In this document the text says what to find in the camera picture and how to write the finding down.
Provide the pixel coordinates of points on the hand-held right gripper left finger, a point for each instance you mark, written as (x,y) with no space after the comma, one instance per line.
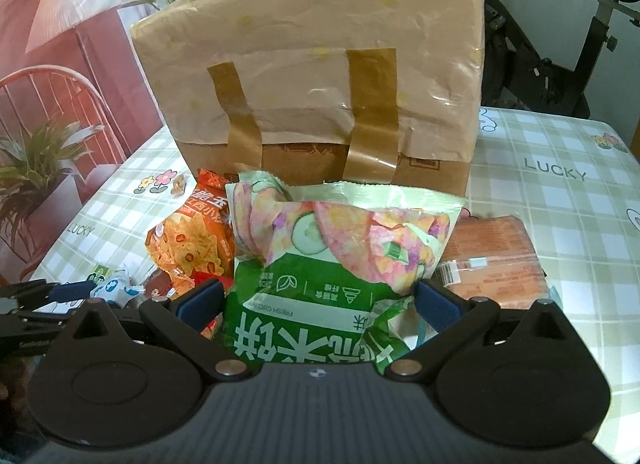
(200,303)

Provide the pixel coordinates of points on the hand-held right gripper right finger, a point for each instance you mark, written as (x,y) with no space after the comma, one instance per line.
(441,305)

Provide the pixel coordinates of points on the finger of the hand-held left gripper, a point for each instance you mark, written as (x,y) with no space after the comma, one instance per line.
(35,320)
(67,292)

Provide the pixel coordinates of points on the small clear snack packet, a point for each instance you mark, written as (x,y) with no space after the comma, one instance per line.
(179,186)

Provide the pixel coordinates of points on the green rice cracker bag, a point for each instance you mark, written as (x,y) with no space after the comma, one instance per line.
(320,264)

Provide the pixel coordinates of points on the brown jerky packet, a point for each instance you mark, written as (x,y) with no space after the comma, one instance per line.
(161,280)

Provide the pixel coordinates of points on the blue and white small packet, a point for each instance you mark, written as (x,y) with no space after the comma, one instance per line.
(114,288)

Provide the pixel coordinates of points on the orange chips bag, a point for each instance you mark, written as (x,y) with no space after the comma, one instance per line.
(185,244)

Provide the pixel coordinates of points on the orange flat snack packet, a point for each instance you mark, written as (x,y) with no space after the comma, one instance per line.
(492,254)

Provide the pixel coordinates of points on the checked tablecloth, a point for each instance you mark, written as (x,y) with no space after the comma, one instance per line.
(565,204)

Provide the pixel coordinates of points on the paper-covered cardboard box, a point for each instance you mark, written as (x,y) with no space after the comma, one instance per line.
(310,69)

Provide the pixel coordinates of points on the black exercise bike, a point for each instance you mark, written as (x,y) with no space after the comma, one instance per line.
(545,44)

